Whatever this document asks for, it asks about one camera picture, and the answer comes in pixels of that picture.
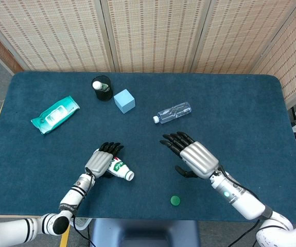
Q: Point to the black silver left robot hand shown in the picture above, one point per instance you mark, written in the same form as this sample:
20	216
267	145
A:
98	162

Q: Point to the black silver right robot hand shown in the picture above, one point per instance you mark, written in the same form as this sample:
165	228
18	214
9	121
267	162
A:
199	157

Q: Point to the white AD plastic bottle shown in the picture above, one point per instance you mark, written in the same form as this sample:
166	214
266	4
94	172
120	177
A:
123	171

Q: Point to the green bottle lid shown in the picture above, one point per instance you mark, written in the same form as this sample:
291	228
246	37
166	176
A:
175	200

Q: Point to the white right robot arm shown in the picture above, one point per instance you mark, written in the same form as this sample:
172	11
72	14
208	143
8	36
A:
245	205

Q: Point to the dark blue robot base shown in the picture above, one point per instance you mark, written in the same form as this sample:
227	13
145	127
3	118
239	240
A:
145	234

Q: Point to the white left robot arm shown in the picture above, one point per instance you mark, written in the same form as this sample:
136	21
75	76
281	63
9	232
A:
71	195

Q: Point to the clear plastic water bottle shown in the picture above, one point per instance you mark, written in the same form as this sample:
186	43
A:
172	113

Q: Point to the small white green bottle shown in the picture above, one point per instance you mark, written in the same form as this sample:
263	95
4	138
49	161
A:
96	85

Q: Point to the dark blue table cover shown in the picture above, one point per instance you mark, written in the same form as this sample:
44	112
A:
214	103

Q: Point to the white perforated plate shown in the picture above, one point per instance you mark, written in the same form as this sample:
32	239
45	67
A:
82	223

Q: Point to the green wet wipes pack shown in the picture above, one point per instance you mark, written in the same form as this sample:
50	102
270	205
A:
55	115

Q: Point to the light blue cube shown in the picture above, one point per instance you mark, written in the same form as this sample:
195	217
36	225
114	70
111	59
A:
124	101

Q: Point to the black mesh pen holder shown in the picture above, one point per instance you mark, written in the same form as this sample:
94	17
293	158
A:
104	95

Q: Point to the woven bamboo folding screen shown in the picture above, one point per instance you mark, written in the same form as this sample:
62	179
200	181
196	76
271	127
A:
150	33

